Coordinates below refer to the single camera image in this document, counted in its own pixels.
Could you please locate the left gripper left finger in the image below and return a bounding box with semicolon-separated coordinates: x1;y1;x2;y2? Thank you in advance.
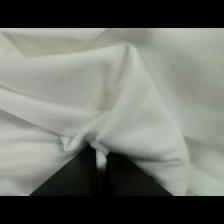
29;144;101;197

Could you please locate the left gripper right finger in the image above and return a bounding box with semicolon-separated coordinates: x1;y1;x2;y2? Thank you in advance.
105;151;174;197

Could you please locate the white shirt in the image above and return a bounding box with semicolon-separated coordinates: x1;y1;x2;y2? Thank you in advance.
0;28;224;197

